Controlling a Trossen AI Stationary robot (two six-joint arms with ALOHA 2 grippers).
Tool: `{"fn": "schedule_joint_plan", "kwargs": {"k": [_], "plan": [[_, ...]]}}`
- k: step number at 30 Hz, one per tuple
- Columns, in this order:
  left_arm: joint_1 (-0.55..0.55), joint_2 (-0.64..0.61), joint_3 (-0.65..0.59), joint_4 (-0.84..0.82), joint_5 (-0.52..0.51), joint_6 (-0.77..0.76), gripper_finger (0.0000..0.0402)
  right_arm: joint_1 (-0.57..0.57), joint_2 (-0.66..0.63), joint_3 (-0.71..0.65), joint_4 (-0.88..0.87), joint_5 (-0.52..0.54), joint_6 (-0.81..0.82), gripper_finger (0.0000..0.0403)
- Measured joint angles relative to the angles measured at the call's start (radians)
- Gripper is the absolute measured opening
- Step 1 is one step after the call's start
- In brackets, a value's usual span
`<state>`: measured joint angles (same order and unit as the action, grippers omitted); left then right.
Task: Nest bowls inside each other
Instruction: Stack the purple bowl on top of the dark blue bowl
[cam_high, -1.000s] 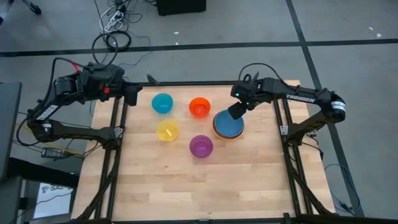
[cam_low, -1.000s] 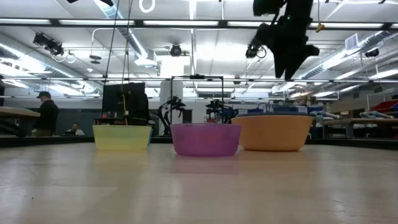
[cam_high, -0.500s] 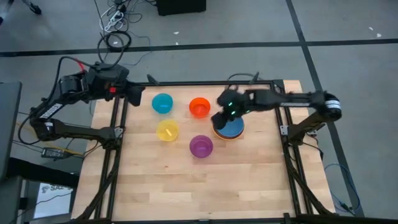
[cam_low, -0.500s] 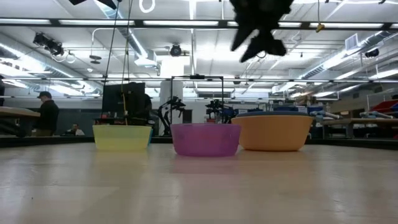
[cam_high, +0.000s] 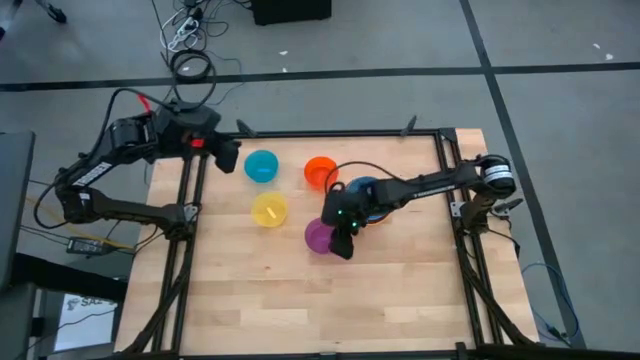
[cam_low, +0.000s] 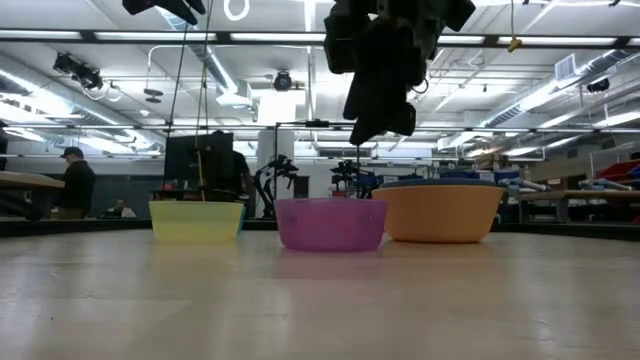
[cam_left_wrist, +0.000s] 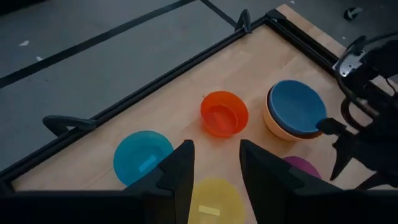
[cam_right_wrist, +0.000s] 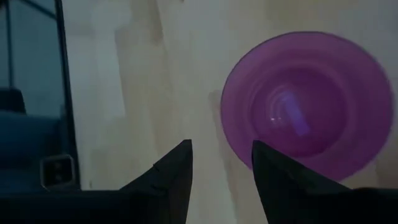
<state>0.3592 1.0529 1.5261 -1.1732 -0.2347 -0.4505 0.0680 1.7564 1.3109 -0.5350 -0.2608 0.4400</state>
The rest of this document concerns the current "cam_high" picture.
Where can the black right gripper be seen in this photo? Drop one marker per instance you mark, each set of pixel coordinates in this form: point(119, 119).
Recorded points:
point(350, 205)

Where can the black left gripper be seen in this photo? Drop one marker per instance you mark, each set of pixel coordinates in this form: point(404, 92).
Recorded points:
point(192, 125)

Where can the purple plastic bowl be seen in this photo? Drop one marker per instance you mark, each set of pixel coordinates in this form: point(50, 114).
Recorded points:
point(318, 236)

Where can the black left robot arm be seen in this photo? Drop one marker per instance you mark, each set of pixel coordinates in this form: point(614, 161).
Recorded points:
point(125, 211)

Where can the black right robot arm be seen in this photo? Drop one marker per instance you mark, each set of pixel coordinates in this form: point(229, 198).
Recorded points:
point(440, 186)

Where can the teal plastic bowl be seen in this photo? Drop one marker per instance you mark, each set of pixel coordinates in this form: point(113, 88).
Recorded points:
point(261, 166)

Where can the blue plastic bowl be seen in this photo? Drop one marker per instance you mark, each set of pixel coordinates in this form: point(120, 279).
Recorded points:
point(361, 184)

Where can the yellow plastic bowl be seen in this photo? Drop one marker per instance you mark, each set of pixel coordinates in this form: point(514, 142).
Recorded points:
point(269, 209)

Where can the orange plastic bowl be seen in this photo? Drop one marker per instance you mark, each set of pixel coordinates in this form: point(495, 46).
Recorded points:
point(320, 171)

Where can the white power strip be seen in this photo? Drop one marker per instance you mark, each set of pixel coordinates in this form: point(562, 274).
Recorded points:
point(181, 31)

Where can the black box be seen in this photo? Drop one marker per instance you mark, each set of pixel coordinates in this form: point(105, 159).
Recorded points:
point(291, 11)

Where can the black power adapter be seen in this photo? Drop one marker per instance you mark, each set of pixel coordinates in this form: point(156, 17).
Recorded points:
point(86, 245)

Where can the white printed board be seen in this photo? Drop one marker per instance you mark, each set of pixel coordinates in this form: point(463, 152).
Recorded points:
point(85, 320)

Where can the grey cabinet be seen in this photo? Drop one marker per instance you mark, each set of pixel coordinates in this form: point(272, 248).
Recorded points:
point(14, 210)

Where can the black tripod leg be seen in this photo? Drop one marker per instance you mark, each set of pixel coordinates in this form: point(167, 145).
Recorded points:
point(52, 11)

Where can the black aluminium table frame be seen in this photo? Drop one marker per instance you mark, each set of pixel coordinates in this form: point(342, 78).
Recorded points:
point(320, 134)

